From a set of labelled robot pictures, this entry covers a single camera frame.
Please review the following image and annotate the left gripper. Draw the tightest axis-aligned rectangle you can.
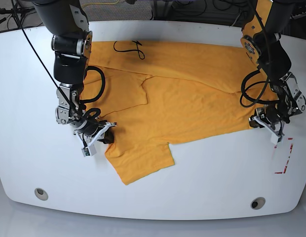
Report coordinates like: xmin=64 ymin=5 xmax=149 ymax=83
xmin=249 ymin=106 xmax=289 ymax=136

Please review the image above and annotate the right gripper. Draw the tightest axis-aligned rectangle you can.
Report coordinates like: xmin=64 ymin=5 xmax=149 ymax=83
xmin=74 ymin=120 xmax=117 ymax=148

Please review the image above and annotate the orange T-shirt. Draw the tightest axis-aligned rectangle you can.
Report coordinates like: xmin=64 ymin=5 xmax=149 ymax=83
xmin=80 ymin=40 xmax=283 ymax=186

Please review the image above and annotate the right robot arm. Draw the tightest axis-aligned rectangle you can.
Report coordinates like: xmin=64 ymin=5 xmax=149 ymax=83
xmin=32 ymin=0 xmax=116 ymax=149

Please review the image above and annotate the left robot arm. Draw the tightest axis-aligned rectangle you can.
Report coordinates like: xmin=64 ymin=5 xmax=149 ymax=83
xmin=240 ymin=0 xmax=306 ymax=144

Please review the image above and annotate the red tape rectangle marking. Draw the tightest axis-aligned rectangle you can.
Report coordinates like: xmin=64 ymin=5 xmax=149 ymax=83
xmin=271 ymin=137 xmax=294 ymax=174

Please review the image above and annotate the right grey table grommet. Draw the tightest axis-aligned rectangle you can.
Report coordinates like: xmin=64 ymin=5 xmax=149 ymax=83
xmin=250 ymin=197 xmax=266 ymax=210

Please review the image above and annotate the grey table grommet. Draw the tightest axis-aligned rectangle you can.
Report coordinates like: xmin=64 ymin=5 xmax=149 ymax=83
xmin=35 ymin=188 xmax=48 ymax=201
xmin=250 ymin=197 xmax=266 ymax=210

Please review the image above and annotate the left grey table grommet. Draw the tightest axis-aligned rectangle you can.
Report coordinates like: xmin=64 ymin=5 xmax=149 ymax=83
xmin=35 ymin=188 xmax=48 ymax=201

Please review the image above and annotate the black tripod stand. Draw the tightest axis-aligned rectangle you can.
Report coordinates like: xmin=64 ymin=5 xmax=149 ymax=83
xmin=0 ymin=0 xmax=35 ymax=30

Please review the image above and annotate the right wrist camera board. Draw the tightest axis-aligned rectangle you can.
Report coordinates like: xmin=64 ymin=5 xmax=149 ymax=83
xmin=81 ymin=145 xmax=97 ymax=157

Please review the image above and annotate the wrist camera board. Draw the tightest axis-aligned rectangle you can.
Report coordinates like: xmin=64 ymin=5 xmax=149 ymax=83
xmin=270 ymin=134 xmax=283 ymax=145
xmin=81 ymin=145 xmax=97 ymax=157

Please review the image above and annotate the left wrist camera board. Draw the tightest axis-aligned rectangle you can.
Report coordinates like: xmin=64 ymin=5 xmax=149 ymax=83
xmin=270 ymin=134 xmax=283 ymax=145

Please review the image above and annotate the yellow cable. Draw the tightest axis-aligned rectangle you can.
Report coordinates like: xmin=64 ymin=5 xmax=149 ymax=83
xmin=78 ymin=0 xmax=121 ymax=9

